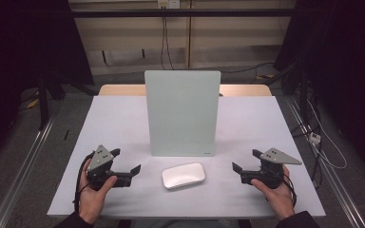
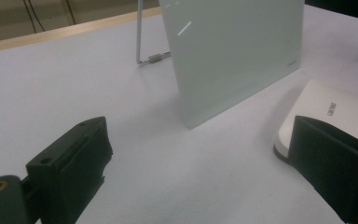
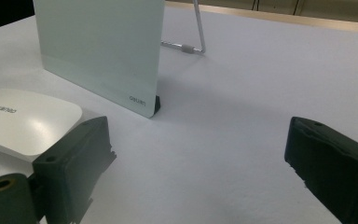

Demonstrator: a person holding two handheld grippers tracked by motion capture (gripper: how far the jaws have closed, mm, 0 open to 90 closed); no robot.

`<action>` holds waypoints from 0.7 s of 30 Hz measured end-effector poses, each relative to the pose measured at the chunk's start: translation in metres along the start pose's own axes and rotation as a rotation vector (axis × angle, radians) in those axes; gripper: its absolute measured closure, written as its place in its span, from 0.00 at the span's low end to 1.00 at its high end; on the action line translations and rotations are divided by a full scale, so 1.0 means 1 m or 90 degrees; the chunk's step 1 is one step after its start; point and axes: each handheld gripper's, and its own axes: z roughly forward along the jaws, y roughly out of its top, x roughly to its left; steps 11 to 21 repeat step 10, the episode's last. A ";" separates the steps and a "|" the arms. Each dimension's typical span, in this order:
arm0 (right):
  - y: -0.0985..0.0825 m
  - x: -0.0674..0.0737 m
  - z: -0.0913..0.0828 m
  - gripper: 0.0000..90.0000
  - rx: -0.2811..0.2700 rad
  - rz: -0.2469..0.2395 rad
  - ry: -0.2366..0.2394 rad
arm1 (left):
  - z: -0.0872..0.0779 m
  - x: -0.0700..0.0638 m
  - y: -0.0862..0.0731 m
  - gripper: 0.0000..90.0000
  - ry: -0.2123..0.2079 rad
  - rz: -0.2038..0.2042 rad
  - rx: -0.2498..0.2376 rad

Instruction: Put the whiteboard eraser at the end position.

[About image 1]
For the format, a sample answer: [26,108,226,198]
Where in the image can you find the black hanging wall cables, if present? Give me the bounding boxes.
[160,16,176,71]

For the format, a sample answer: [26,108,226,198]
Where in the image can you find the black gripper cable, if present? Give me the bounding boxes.
[72,151,96,213]
[283,176,298,209]

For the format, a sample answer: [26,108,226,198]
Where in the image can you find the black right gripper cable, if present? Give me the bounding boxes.
[283,176,298,209]

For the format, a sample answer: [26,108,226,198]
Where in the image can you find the black metal stand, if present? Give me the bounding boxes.
[37,72,50,131]

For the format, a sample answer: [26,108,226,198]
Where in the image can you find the white power strip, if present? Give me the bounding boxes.
[308,132,322,145]

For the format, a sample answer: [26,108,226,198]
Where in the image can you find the wooden table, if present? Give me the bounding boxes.
[98,84,273,97]

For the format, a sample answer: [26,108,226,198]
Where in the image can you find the white table mat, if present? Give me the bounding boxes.
[47,95,327,219]

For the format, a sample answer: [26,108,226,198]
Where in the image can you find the white floor cable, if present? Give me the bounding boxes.
[307,99,348,170]

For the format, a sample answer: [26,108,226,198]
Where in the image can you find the black floor cable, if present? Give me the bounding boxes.
[220,62,276,75]

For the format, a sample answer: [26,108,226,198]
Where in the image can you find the aluminium floor rail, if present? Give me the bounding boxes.
[286,98,365,228]
[0,117,56,228]

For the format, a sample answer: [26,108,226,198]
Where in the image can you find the white board eraser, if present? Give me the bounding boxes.
[162,162,206,190]

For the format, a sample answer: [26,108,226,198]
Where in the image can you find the white wall socket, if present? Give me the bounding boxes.
[157,0,182,10]

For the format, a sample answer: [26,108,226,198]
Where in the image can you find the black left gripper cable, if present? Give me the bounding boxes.
[72,151,96,213]

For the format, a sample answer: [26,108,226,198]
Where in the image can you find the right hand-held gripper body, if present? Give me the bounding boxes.
[240,147,303,190]

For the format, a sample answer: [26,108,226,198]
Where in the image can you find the black horizontal frame bar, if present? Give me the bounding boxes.
[69,9,298,18]

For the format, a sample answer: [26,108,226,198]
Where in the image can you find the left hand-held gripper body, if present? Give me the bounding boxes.
[86,144,133,191]

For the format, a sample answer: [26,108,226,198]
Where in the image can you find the frosted glass whiteboard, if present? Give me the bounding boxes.
[144,69,221,158]

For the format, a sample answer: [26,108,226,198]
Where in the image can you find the person's right hand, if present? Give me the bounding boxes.
[250,164,297,221]

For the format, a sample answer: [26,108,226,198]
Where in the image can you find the black curtain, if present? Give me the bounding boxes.
[0,0,95,165]
[273,0,365,179]

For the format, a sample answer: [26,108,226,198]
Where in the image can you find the person's left hand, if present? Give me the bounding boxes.
[77,159,119,225]

